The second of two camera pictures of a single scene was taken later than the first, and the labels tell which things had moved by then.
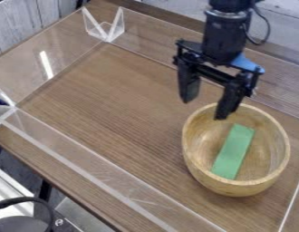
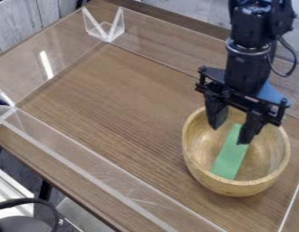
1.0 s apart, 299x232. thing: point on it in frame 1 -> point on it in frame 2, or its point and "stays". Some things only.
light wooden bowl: (265, 159) stays
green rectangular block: (232, 150) stays
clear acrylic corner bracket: (105, 31) stays
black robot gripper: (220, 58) -> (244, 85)
